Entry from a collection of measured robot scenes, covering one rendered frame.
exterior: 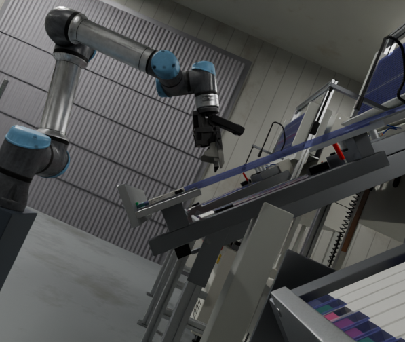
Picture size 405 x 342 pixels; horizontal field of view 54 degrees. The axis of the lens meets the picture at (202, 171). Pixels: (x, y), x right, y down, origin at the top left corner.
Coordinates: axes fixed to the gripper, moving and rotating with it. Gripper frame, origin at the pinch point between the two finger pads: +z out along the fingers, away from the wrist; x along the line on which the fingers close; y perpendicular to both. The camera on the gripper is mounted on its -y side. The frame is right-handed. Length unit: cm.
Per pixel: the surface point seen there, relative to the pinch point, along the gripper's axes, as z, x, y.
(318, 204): 13.2, 21.0, -22.7
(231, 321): 31, 53, 8
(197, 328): 63, -51, 10
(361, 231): 63, -345, -214
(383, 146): -1.1, 17.6, -45.2
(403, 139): -3, 18, -51
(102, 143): -73, -357, 91
